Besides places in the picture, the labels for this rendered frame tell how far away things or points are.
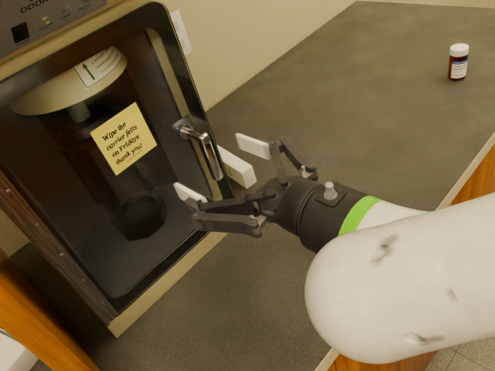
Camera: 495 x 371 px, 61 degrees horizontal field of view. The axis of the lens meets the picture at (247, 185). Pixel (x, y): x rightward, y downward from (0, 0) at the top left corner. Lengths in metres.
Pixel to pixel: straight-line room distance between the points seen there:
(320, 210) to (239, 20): 0.91
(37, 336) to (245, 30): 1.03
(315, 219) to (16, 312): 0.35
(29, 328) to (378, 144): 0.74
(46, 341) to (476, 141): 0.84
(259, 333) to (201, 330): 0.10
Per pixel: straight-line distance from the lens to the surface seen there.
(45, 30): 0.52
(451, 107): 1.08
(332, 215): 0.48
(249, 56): 1.37
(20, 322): 0.56
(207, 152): 0.64
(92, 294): 0.69
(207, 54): 1.25
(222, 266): 0.79
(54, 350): 0.61
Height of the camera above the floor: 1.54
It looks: 40 degrees down
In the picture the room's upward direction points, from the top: 18 degrees counter-clockwise
